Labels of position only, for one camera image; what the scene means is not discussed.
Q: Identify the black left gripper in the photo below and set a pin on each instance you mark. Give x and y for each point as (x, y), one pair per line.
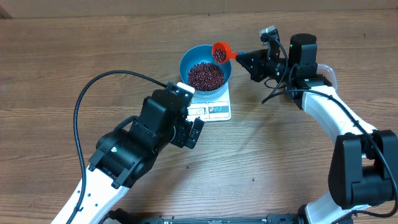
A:
(185, 128)

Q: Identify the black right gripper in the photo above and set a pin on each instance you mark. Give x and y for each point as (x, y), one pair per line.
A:
(259, 66)

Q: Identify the red scoop with blue handle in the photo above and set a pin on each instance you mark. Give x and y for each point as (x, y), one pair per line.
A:
(222, 52)

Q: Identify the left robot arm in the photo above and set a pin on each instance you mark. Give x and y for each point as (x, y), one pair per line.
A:
(128, 152)

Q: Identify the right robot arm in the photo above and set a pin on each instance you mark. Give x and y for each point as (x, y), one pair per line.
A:
(363, 170)

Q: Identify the white digital kitchen scale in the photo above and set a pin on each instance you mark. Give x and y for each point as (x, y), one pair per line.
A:
(210, 106)

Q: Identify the red beans in bowl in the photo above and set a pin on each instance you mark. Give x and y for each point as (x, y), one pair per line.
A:
(206, 76)

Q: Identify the clear plastic food container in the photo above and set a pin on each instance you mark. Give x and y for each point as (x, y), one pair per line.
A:
(329, 73)

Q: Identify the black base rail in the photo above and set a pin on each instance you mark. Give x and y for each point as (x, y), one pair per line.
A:
(120, 216)

